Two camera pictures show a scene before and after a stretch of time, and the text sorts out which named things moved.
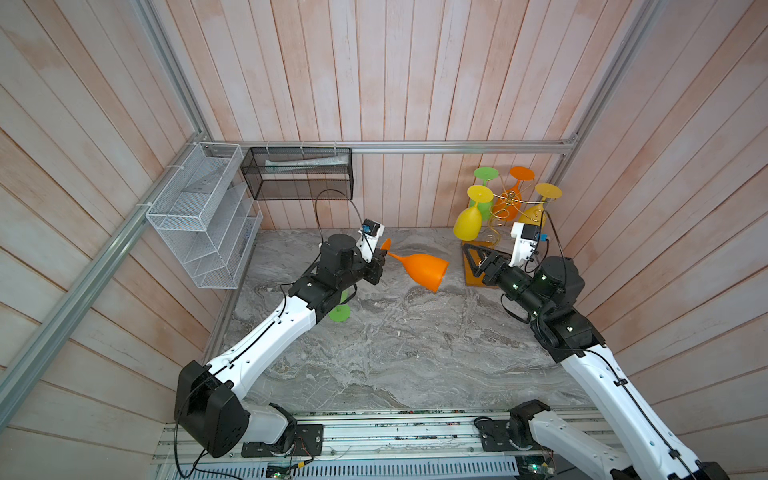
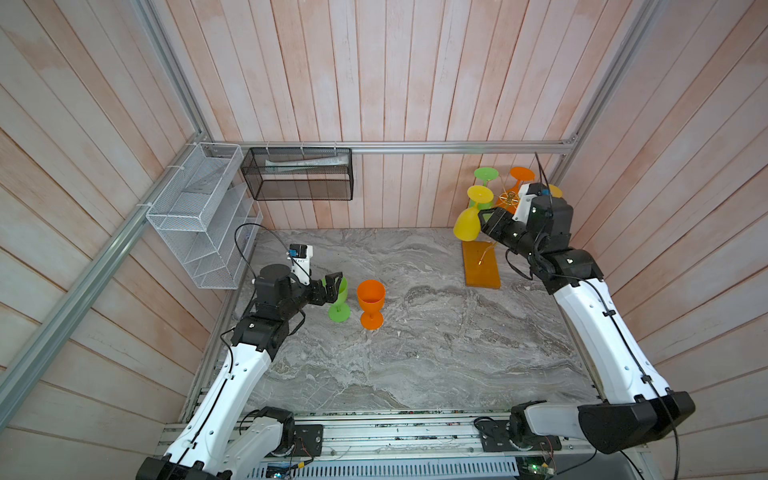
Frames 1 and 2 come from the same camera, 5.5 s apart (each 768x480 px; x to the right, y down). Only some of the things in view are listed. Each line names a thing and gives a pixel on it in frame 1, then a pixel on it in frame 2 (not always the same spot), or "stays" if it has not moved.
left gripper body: (360, 269) -> (312, 293)
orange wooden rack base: (469, 278) stays
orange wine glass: (508, 204) stays
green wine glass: (341, 312) stays
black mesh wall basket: (299, 173) stays
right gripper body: (514, 284) -> (503, 230)
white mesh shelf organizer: (208, 215) stays
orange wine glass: (426, 270) -> (371, 295)
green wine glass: (484, 174) stays
